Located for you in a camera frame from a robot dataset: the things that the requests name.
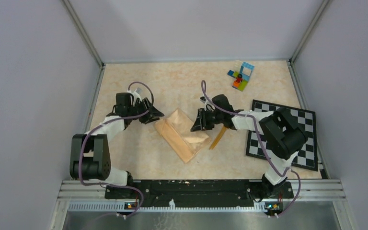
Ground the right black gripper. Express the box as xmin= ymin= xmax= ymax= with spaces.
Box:
xmin=191 ymin=108 xmax=223 ymax=132

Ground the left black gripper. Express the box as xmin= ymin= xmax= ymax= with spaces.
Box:
xmin=127 ymin=97 xmax=164 ymax=124

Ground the peach cloth napkin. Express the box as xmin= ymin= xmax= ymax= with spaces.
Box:
xmin=154 ymin=108 xmax=211 ymax=163

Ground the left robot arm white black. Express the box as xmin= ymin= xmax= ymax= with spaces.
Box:
xmin=69 ymin=91 xmax=164 ymax=198

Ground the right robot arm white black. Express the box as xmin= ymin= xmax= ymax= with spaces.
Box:
xmin=190 ymin=94 xmax=308 ymax=197

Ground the orange plastic spoon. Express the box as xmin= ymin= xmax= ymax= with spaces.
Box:
xmin=209 ymin=126 xmax=227 ymax=150

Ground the colourful toy brick model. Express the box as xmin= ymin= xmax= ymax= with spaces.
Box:
xmin=227 ymin=60 xmax=255 ymax=92

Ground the black white checkerboard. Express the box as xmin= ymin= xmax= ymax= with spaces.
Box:
xmin=245 ymin=100 xmax=318 ymax=171

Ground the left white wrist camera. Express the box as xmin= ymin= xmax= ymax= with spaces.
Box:
xmin=131 ymin=88 xmax=142 ymax=102

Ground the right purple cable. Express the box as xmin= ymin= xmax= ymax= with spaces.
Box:
xmin=201 ymin=80 xmax=302 ymax=218

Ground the purple cable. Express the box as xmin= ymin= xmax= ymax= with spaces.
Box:
xmin=78 ymin=81 xmax=155 ymax=219
xmin=201 ymin=80 xmax=302 ymax=218

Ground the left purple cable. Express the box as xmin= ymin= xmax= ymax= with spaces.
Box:
xmin=78 ymin=81 xmax=155 ymax=219

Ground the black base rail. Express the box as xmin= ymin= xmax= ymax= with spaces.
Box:
xmin=104 ymin=179 xmax=294 ymax=207

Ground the aluminium frame profile front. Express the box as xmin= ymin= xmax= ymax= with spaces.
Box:
xmin=57 ymin=179 xmax=346 ymax=213

